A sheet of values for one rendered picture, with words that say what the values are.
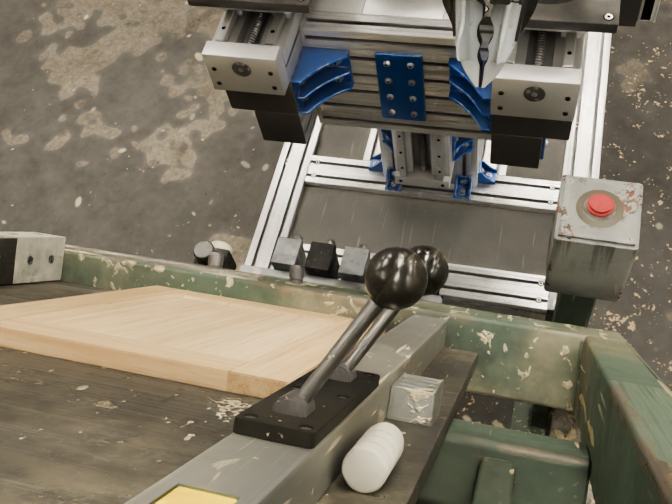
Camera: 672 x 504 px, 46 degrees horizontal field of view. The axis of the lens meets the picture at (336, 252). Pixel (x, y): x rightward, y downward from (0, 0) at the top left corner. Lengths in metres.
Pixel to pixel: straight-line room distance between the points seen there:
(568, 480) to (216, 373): 0.37
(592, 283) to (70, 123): 2.00
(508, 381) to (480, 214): 0.97
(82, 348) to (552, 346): 0.66
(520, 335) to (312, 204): 1.09
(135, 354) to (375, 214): 1.40
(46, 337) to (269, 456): 0.41
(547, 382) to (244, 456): 0.79
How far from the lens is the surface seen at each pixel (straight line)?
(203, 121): 2.70
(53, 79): 3.05
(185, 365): 0.75
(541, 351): 1.17
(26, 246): 1.29
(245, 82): 1.45
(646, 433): 0.62
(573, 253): 1.25
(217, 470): 0.42
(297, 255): 1.41
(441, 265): 0.58
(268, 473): 0.42
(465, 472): 0.86
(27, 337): 0.83
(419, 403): 0.71
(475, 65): 0.81
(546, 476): 0.86
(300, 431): 0.46
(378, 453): 0.52
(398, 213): 2.10
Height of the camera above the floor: 1.96
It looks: 58 degrees down
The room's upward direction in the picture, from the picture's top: 14 degrees counter-clockwise
